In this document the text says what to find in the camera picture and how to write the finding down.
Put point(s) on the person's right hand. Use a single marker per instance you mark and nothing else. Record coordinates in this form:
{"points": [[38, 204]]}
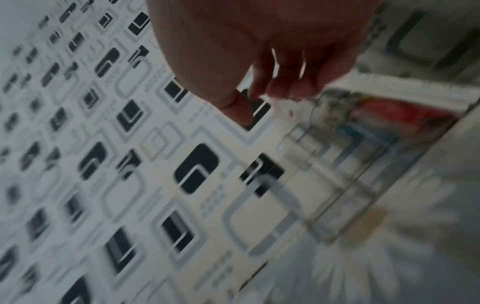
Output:
{"points": [[262, 32]]}

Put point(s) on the clear plastic wrapper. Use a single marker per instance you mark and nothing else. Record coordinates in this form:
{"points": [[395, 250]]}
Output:
{"points": [[294, 105]]}

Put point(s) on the blue packet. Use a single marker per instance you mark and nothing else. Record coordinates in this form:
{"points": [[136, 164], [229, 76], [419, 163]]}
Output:
{"points": [[365, 133]]}

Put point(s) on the white striped packet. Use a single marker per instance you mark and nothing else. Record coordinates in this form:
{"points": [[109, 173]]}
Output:
{"points": [[405, 89]]}

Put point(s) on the red packet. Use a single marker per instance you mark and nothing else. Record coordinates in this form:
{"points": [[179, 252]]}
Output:
{"points": [[405, 108]]}

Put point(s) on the clear plastic container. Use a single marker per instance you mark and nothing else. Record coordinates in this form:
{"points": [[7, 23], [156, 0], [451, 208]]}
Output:
{"points": [[337, 178]]}

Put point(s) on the black grey squares patterned cloth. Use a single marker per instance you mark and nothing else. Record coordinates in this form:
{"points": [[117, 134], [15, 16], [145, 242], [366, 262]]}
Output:
{"points": [[112, 163]]}

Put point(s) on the grey daisy print cloth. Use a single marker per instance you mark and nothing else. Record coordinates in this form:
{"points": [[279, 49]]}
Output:
{"points": [[393, 255]]}

